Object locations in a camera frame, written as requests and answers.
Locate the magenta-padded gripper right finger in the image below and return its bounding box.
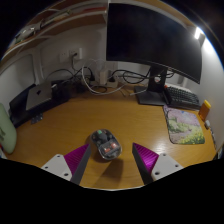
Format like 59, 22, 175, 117
131, 142, 184, 185

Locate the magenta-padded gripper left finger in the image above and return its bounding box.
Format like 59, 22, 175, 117
40, 143, 92, 186

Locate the transparent computer mouse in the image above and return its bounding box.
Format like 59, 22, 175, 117
91, 129, 123, 161

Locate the floral landscape print mouse pad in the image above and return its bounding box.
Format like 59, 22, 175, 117
162, 105, 206, 145

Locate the dark grey mechanical keyboard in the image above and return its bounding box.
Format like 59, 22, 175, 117
164, 85, 202, 111

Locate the silver mini computer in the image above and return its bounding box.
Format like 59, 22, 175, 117
25, 83, 54, 112

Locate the black desktop stand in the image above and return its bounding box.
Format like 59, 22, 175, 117
8, 82, 72, 128

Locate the pale green soft object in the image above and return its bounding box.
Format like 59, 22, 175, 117
0, 103, 18, 155

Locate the orange jar with yellow lid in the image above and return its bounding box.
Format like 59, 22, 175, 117
198, 99, 212, 122

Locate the white power strip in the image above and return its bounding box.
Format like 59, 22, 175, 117
89, 78, 120, 90

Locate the white charger block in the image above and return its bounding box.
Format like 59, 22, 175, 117
98, 64, 110, 84

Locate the black computer monitor with stand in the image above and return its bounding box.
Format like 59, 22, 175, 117
105, 2, 204, 107

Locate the white cable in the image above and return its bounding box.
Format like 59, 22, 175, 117
81, 59, 126, 96

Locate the black cable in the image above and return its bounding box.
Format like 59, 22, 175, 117
111, 68, 152, 85

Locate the white wall outlet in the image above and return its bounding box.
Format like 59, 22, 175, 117
59, 47, 83, 63

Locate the bright wall lamp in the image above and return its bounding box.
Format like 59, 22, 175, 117
194, 26, 206, 46

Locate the wooden wall shelf unit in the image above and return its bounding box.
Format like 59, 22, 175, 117
0, 0, 109, 64

